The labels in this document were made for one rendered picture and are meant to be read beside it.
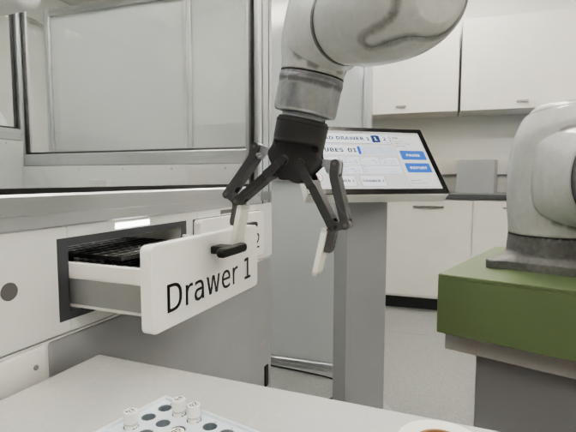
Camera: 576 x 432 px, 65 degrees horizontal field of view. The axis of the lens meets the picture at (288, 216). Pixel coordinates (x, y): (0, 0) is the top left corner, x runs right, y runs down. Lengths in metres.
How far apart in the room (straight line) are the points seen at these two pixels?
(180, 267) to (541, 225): 0.57
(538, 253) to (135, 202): 0.66
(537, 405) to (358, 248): 0.91
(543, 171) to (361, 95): 1.60
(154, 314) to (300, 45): 0.38
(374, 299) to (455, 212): 1.95
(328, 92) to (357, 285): 1.11
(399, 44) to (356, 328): 1.32
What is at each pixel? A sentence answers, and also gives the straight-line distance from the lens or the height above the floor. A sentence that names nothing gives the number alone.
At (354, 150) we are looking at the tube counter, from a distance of 1.61.
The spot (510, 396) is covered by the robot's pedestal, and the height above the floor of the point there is 0.65.
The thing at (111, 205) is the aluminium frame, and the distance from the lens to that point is 0.74.
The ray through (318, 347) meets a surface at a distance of 2.49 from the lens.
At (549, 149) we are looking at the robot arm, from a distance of 0.81.
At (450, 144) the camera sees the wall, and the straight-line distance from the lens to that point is 4.24.
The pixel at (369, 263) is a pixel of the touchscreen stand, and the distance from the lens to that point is 1.65.
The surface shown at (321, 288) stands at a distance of 2.39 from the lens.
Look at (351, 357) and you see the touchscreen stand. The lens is 1.71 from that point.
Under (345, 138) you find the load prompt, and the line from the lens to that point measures 1.64.
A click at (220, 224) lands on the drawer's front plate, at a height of 0.91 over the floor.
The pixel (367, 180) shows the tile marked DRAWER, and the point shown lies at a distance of 1.53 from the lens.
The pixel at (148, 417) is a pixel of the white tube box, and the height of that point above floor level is 0.79.
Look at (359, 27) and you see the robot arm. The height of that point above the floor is 1.16.
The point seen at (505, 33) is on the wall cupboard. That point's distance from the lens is 4.05.
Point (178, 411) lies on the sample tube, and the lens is 0.45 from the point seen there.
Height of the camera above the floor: 1.01
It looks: 5 degrees down
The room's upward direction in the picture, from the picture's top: straight up
